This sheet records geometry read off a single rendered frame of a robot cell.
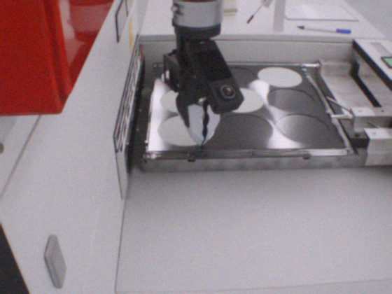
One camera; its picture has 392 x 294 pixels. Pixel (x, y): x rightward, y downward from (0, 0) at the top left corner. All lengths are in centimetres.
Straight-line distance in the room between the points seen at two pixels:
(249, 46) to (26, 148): 84
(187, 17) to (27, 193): 40
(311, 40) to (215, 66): 50
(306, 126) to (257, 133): 10
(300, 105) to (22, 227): 70
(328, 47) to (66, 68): 95
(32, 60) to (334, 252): 58
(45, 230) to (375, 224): 58
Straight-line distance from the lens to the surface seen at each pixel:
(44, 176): 32
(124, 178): 69
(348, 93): 102
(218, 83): 61
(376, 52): 106
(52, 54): 19
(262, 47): 107
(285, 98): 91
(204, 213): 73
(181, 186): 78
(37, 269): 31
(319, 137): 80
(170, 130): 78
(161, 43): 105
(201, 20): 62
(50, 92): 20
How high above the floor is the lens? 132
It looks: 36 degrees down
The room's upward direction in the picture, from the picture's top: straight up
